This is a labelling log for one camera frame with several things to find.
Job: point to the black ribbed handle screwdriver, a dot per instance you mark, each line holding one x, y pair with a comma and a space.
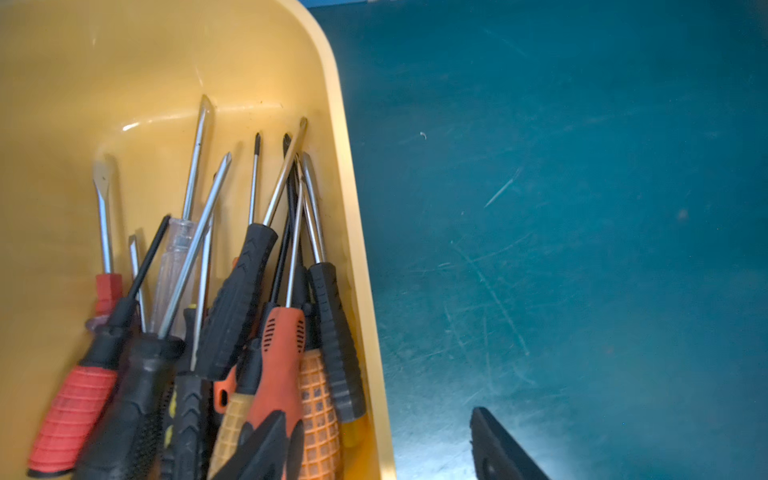
235, 307

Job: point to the clear handle tester screwdriver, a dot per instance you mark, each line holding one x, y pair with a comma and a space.
180, 230

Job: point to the black yellow handle screwdriver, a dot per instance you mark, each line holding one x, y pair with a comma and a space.
337, 344

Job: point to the large black handle screwdriver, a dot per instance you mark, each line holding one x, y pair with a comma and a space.
125, 441

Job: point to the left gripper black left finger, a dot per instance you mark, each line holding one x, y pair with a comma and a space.
269, 452

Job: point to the small red handle screwdriver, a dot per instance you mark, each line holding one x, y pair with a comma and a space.
109, 283

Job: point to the orange black handle screwdriver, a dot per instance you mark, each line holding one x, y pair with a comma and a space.
283, 342

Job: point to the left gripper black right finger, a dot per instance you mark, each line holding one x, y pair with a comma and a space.
496, 454

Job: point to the yellow plastic storage box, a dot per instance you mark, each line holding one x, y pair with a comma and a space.
121, 81

